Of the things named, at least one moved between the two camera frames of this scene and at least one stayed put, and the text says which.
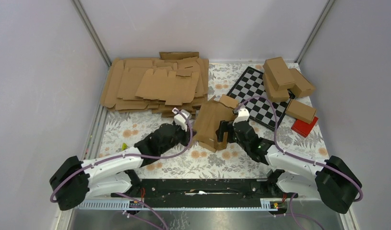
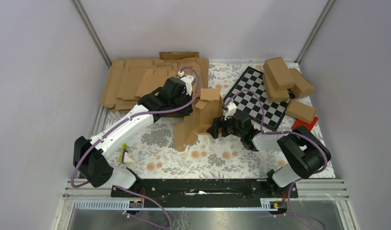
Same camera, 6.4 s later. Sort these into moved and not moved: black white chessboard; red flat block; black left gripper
Moved: black left gripper
Not moved: black white chessboard; red flat block
